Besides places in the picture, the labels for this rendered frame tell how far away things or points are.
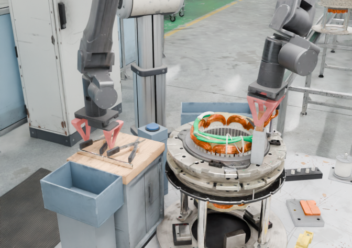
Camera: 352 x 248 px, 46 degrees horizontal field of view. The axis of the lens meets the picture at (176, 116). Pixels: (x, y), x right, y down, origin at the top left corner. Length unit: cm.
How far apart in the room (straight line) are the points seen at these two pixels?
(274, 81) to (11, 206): 223
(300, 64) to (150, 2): 64
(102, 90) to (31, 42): 238
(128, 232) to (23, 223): 162
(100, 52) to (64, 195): 35
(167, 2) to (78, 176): 63
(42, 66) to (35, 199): 103
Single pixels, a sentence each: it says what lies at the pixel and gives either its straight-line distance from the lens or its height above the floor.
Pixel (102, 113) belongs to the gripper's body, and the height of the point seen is 119.
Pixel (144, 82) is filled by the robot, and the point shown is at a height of 113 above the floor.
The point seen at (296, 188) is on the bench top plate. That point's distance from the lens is 156.
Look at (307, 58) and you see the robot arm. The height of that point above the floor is 139.
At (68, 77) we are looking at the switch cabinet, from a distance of 329.
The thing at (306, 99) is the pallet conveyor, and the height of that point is 16.
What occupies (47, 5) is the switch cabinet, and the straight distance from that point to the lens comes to 315.
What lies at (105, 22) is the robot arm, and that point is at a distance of 97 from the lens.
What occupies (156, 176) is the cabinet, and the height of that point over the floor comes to 97.
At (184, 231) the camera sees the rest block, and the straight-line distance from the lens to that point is 123.
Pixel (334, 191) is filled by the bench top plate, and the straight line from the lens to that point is 158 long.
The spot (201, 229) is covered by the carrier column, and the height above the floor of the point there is 90.
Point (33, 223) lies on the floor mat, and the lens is 270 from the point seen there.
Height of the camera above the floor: 163
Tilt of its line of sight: 24 degrees down
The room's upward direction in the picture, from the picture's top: straight up
